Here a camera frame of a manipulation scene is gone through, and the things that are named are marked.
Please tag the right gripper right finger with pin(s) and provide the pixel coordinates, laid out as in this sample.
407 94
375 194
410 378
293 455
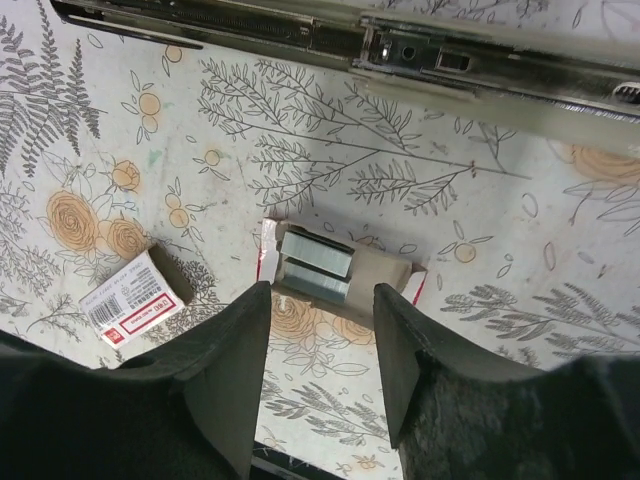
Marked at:
455 410

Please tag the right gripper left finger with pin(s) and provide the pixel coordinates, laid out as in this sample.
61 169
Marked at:
184 410

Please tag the red white staple box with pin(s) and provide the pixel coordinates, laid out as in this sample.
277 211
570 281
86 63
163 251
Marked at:
144 293

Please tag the cardboard staple tray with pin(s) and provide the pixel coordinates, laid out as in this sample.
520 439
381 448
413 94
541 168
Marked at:
370 266

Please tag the silver staple strip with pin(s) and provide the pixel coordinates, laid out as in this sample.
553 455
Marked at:
315 283
317 251

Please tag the silver stapler magazine rail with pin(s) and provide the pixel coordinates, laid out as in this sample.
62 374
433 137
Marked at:
572 89

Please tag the floral patterned table mat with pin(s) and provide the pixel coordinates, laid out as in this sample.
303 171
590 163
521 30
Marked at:
112 144

